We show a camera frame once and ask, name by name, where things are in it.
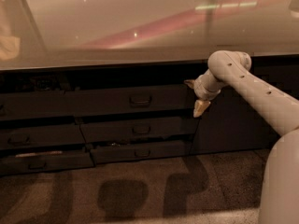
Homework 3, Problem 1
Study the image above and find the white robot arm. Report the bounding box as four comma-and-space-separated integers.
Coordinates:
185, 50, 299, 224

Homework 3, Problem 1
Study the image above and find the dark drawer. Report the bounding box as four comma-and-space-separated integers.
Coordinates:
0, 91, 70, 121
91, 140, 192, 164
80, 117, 198, 143
0, 150, 93, 175
65, 84, 195, 117
0, 124, 85, 150

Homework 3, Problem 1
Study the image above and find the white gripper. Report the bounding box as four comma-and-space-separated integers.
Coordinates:
184, 70, 226, 118

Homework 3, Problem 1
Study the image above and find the dark cabinet door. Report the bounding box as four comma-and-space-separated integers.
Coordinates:
191, 65, 299, 154

